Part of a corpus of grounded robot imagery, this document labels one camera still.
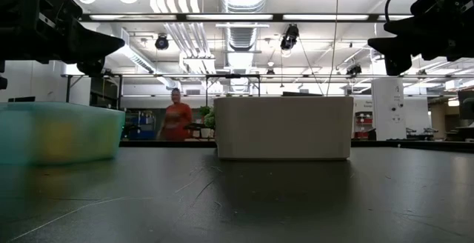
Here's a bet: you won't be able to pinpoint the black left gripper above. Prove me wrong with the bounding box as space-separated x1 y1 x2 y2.
0 0 126 78

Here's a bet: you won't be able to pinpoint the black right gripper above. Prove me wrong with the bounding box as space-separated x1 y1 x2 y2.
367 0 474 77

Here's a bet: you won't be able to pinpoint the teal plastic bin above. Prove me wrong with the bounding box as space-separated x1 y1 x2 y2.
0 101 126 166

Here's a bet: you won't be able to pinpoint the white plastic bin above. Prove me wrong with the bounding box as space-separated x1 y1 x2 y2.
213 95 355 162

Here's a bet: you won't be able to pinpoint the white square pillar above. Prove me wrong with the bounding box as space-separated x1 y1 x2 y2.
371 76 405 141

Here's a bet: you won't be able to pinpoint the red shelf unit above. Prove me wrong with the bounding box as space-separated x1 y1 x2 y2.
354 110 374 140

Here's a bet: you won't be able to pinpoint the blue storage bins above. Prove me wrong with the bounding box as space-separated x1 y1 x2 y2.
127 110 156 141

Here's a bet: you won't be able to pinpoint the dark computer monitor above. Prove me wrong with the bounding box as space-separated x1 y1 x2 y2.
457 89 474 122

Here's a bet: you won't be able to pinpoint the person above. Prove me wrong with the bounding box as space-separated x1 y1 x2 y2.
157 87 194 142

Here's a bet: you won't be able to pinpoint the green succulent plant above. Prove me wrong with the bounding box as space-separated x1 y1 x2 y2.
198 105 216 139

